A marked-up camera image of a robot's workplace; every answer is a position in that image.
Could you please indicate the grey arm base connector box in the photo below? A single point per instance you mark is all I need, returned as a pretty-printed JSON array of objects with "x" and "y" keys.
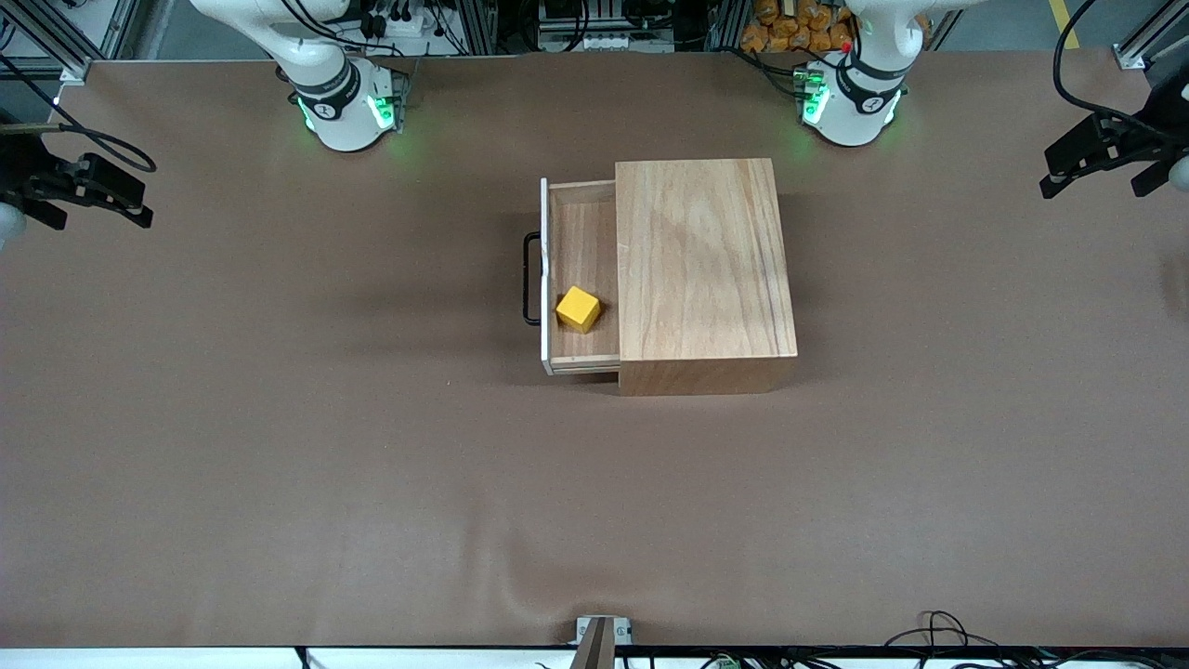
[
  {"x": 806, "y": 88},
  {"x": 401, "y": 93}
]

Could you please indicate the yellow wooden block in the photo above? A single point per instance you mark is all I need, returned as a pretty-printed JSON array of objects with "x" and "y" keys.
[{"x": 578, "y": 311}]

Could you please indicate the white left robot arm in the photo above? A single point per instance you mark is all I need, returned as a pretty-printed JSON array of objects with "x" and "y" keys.
[{"x": 850, "y": 125}]

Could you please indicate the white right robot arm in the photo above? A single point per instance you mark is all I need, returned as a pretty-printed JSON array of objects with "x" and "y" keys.
[{"x": 344, "y": 125}]

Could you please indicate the light wooden cabinet box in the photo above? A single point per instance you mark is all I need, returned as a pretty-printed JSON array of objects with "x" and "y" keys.
[{"x": 706, "y": 279}]

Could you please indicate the brown table cover sheet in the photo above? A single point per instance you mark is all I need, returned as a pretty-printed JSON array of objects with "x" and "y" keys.
[{"x": 464, "y": 511}]

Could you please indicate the white power strip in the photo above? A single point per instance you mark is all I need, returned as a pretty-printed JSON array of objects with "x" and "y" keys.
[{"x": 594, "y": 42}]

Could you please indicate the metal table edge bracket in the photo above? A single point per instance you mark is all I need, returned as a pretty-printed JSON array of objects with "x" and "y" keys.
[{"x": 602, "y": 636}]

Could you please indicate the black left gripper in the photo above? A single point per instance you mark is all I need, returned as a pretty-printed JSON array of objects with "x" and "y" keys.
[{"x": 1155, "y": 137}]

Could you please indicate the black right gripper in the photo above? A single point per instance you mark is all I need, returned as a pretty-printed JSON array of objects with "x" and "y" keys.
[{"x": 25, "y": 174}]

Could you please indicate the orange packet pile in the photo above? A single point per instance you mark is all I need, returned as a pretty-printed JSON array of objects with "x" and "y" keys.
[{"x": 794, "y": 28}]

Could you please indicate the aluminium extrusion column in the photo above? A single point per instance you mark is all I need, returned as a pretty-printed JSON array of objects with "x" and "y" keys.
[
  {"x": 478, "y": 28},
  {"x": 726, "y": 23}
]

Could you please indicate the power strip with black plugs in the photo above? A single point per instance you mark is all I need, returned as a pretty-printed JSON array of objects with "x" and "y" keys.
[{"x": 395, "y": 19}]

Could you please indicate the aluminium frame post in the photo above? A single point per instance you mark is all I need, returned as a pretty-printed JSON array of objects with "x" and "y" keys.
[
  {"x": 1138, "y": 51},
  {"x": 65, "y": 60}
]

